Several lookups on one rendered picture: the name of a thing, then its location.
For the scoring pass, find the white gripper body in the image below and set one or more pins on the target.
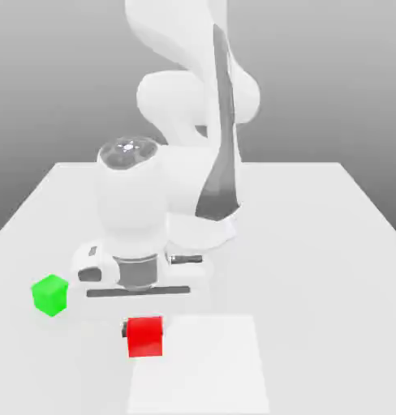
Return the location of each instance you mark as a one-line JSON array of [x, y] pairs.
[[138, 292]]

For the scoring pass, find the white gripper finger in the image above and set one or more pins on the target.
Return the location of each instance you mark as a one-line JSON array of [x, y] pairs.
[[123, 329]]

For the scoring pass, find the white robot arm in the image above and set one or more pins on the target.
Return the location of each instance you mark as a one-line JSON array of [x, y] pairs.
[[133, 207]]

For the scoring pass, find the small red cube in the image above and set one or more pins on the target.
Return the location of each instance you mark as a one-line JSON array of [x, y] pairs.
[[144, 337]]

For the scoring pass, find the small green cube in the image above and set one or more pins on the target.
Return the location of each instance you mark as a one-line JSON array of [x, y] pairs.
[[50, 295]]

